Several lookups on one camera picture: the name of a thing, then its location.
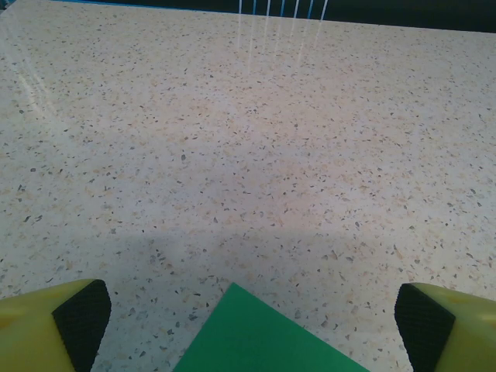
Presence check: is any blue gear print panel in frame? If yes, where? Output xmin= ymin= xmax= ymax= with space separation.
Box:
xmin=127 ymin=0 xmax=496 ymax=35

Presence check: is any green paper sheet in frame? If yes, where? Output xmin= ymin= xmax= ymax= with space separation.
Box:
xmin=172 ymin=282 xmax=371 ymax=372

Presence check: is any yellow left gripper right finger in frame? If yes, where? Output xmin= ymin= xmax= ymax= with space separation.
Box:
xmin=393 ymin=281 xmax=496 ymax=372

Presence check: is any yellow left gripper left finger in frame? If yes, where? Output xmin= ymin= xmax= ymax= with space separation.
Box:
xmin=0 ymin=278 xmax=113 ymax=372

